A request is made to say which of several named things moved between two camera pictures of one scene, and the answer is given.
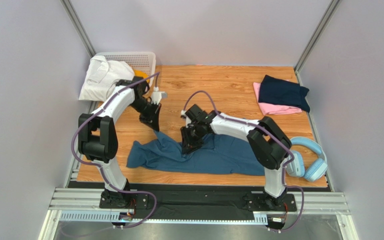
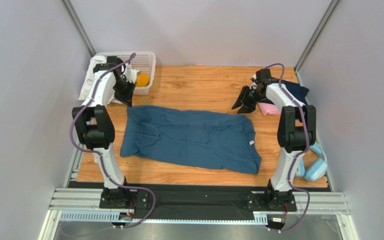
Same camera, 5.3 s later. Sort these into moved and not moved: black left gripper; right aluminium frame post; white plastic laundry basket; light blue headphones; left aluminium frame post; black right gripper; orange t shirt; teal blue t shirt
Moved: black left gripper; teal blue t shirt; black right gripper
Not moved: light blue headphones; left aluminium frame post; white plastic laundry basket; orange t shirt; right aluminium frame post
